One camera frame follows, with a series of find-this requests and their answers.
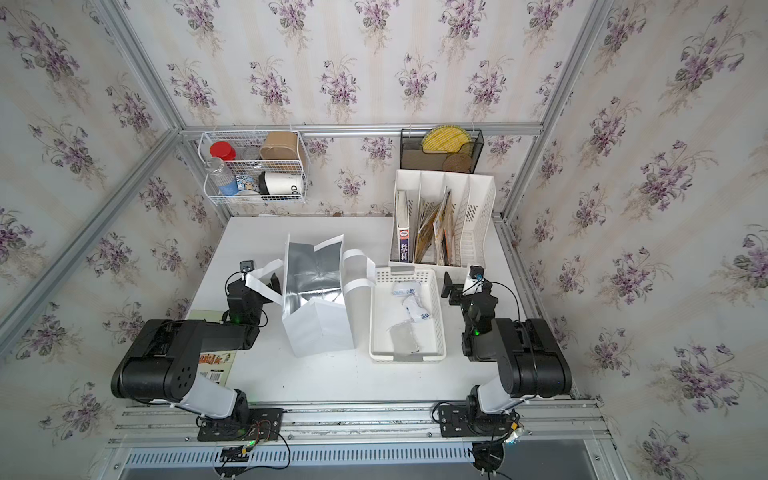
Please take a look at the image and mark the green illustrated children's book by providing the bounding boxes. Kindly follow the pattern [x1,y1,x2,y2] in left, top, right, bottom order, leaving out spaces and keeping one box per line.
[186,309,236,386]

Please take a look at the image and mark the black mesh wall holder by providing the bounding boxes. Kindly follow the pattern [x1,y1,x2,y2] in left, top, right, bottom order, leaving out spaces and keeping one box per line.
[399,128,485,174]

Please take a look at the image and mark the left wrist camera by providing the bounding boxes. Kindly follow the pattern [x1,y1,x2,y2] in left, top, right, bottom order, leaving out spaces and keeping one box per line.
[239,260,255,273]

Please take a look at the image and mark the white black paper cup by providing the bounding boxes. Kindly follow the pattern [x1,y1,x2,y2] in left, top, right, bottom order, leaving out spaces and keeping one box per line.
[258,172,304,196]

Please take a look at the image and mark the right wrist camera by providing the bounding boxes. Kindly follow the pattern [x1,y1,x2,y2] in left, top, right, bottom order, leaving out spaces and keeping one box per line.
[462,265,485,296]

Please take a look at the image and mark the yellow brown magazines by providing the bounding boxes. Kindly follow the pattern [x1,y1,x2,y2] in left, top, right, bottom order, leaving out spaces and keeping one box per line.
[414,187,456,266]

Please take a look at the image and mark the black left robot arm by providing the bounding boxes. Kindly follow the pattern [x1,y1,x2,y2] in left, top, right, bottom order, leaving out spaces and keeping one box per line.
[111,275,281,424]

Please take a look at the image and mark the white plastic file organizer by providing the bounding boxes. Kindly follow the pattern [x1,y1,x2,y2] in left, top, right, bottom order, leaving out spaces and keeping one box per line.
[389,170,496,270]

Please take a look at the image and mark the clear plastic water bottle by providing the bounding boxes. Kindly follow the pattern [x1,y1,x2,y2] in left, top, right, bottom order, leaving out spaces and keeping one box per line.
[206,157,239,197]

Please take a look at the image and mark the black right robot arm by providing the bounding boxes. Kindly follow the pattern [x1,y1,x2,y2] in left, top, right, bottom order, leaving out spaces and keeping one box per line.
[441,267,573,420]

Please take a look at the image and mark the white perforated plastic basket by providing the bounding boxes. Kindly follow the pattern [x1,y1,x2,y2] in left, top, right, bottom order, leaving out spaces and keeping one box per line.
[369,267,447,363]

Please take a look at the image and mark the white wire wall basket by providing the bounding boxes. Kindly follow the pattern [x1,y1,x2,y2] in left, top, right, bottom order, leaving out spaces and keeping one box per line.
[197,130,309,205]

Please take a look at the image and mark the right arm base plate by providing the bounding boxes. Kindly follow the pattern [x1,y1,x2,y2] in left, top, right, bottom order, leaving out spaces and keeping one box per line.
[430,402,521,440]

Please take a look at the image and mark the white insulated delivery bag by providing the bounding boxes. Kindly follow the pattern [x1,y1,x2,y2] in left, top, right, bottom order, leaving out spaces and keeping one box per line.
[244,235,376,358]

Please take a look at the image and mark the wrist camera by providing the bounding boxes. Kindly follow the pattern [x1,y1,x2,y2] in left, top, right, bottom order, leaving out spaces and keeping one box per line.
[239,260,255,273]
[462,265,485,296]

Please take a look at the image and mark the red lidded jar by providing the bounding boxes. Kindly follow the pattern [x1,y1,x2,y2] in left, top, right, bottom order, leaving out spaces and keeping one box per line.
[209,141,237,161]

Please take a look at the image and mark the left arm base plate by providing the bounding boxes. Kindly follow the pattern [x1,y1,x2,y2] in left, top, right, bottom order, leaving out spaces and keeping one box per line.
[197,408,284,442]

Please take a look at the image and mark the ice pack with blue print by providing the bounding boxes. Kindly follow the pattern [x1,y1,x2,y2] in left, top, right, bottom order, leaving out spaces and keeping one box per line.
[392,281,432,322]

